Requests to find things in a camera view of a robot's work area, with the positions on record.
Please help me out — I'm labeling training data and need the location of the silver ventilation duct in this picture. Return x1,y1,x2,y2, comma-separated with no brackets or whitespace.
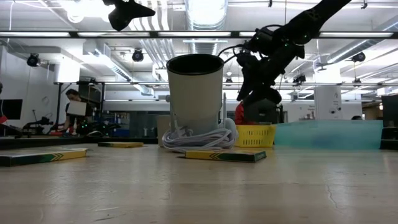
185,0,229,57

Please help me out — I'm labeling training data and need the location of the black ceiling spotlight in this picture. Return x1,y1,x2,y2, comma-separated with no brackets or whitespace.
131,48,145,63
26,53,40,68
351,51,367,63

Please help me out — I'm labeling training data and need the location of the white coiled cable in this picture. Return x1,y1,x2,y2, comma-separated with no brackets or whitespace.
161,118,239,153

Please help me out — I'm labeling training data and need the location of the yellow green crayon box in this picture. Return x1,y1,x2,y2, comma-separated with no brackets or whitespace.
98,141,145,148
185,150,267,163
0,147,88,167

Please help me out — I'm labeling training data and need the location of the yellow plastic basket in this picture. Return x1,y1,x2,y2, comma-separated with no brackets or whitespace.
234,124,277,148

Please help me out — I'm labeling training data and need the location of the black wall monitor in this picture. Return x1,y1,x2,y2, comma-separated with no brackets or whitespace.
0,98,24,121

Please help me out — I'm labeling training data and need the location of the white panel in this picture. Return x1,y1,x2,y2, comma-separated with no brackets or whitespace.
67,101,88,116

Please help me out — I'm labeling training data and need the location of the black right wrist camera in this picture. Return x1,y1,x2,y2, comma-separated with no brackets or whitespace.
236,51,261,102

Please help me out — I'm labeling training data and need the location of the green plastic tray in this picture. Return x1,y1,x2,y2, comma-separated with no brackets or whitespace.
274,119,384,150

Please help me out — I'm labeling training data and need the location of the white cylindrical cup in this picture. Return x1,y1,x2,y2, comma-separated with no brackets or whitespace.
166,54,225,136

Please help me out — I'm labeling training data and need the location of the white column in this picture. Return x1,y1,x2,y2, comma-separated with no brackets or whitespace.
313,85,343,121

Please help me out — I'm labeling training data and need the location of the black ceiling light rail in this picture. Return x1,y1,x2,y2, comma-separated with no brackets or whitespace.
0,30,398,39

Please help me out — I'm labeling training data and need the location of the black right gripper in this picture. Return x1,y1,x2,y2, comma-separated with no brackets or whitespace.
245,46,304,106

